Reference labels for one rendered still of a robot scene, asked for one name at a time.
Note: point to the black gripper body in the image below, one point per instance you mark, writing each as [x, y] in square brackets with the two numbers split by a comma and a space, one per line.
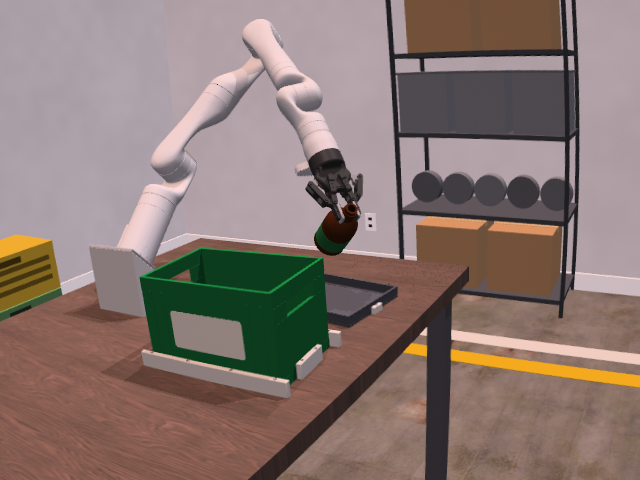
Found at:
[328, 161]

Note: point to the brown bottle with green label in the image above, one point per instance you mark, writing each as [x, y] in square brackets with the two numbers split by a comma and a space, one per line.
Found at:
[332, 237]

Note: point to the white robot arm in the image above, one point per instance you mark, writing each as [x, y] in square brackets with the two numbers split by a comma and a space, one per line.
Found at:
[177, 167]

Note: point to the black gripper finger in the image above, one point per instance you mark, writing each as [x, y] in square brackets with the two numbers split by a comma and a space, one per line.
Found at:
[328, 199]
[348, 195]

